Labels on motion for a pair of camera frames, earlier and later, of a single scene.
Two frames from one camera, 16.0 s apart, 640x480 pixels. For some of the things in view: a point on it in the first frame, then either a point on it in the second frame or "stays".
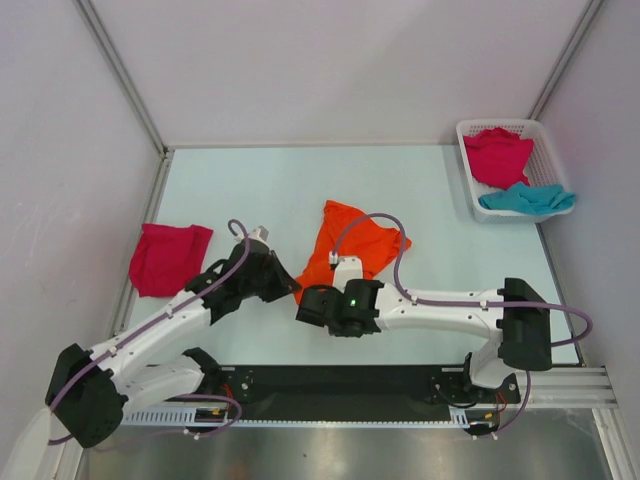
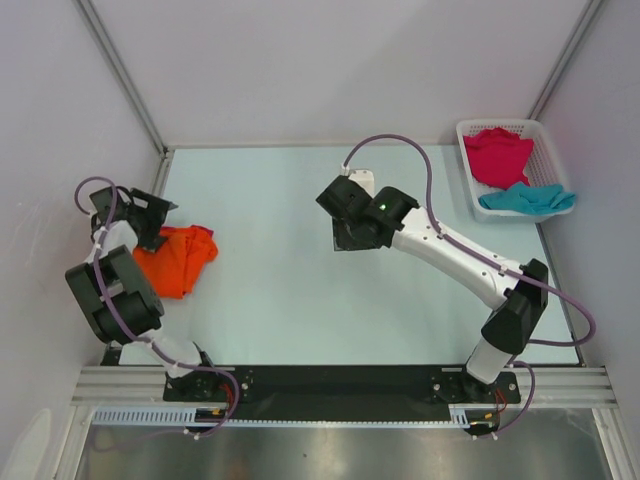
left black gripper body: x=257 y=284 → x=151 y=219
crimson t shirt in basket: x=498 y=157 stays
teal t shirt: x=535 y=200 stays
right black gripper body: x=335 y=330 → x=345 y=237
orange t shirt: x=373 y=244 → x=180 y=259
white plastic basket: x=542 y=167 stays
